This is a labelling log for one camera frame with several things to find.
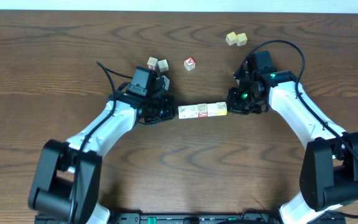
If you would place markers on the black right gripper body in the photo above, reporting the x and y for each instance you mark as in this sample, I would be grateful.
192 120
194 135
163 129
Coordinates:
243 102

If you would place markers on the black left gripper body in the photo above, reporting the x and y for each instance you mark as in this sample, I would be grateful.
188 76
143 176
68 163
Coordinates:
169 109

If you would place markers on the plain wooden block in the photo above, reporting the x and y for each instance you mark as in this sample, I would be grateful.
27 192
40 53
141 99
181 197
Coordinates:
183 112

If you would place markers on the wooden block blue X top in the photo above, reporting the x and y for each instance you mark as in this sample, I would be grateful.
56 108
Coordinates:
221 108

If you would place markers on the wooden block number 8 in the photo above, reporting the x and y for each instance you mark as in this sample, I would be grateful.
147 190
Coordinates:
212 109

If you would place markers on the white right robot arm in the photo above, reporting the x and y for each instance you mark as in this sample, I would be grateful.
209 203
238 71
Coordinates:
329 174

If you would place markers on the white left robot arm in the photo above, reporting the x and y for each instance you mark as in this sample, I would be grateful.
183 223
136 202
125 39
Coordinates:
66 181

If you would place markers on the wooden block blue letter side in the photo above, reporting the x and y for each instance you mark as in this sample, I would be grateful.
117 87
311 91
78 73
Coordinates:
163 65

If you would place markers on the wooden block red number 3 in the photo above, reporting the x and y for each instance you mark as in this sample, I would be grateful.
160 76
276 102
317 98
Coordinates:
152 63

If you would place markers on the yellow wooden block right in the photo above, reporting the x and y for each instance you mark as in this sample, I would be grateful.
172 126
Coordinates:
241 39

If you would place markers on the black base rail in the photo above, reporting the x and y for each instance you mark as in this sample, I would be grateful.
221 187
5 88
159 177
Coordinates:
249 217

